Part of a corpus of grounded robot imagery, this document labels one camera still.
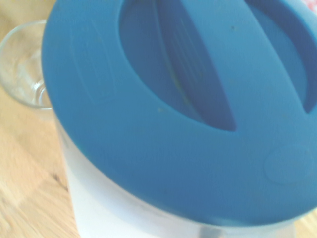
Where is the clear drinking glass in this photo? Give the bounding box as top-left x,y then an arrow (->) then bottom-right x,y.
0,20 -> 54,122

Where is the translucent pitcher with blue lid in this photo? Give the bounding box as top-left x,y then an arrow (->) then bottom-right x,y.
41,0 -> 317,238

